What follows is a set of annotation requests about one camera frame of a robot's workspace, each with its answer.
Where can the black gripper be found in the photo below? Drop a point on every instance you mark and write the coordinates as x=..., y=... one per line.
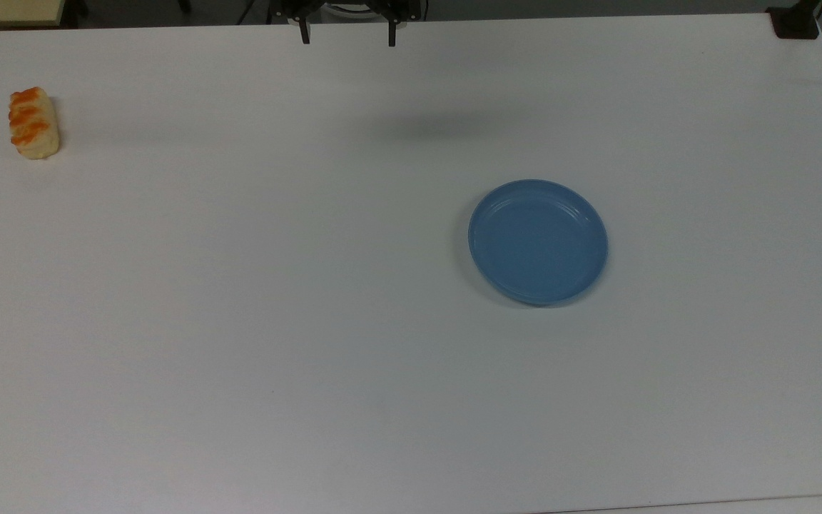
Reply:
x=404, y=8

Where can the bread roll with orange topping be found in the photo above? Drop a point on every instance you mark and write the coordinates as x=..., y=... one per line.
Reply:
x=33, y=123

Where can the blue round plate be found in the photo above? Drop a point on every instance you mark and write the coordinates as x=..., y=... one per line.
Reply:
x=538, y=242

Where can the light wooden table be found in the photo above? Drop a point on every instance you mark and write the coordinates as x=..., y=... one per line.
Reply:
x=6, y=11

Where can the black table clamp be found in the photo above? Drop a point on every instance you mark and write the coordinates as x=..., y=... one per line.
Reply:
x=795, y=23

